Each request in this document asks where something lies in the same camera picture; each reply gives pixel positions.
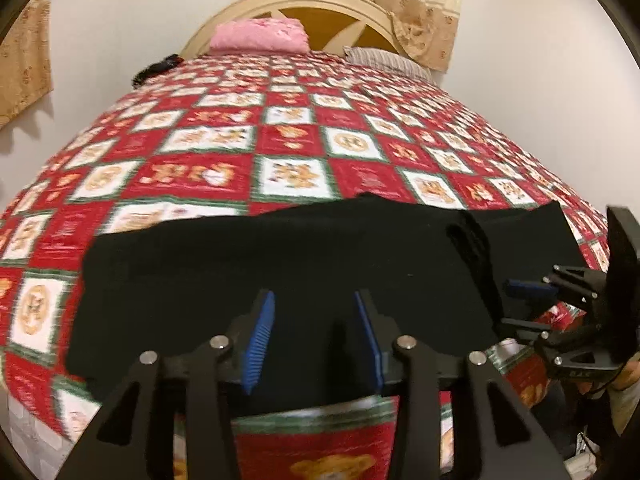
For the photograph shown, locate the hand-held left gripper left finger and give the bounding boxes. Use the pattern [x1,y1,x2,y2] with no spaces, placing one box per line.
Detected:
[56,289,277,480]

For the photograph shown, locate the cream wooden headboard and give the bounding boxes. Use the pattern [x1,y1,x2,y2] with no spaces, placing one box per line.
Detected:
[179,0,405,60]

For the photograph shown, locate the red printed patchwork blanket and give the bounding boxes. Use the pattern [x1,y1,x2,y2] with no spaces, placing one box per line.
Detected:
[0,50,613,480]

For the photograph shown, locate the pink pillow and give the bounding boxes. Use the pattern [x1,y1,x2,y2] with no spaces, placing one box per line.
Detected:
[209,17,310,54]

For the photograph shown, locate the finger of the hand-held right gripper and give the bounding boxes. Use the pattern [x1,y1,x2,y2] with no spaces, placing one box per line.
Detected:
[504,264,608,318]
[500,317,618,383]

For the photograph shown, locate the black pants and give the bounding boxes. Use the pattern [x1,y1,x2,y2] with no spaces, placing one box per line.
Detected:
[66,192,586,406]

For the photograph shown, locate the striped pillow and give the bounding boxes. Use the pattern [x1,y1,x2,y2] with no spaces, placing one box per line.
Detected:
[342,46,433,81]

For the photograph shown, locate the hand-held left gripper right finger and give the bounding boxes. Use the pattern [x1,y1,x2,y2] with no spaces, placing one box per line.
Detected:
[353,290,572,480]

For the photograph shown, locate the dark cloth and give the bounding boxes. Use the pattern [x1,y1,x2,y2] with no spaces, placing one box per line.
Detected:
[131,54,182,87]

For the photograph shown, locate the beige floral curtain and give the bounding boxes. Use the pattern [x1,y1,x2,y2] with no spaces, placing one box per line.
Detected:
[267,0,471,72]
[0,0,55,130]

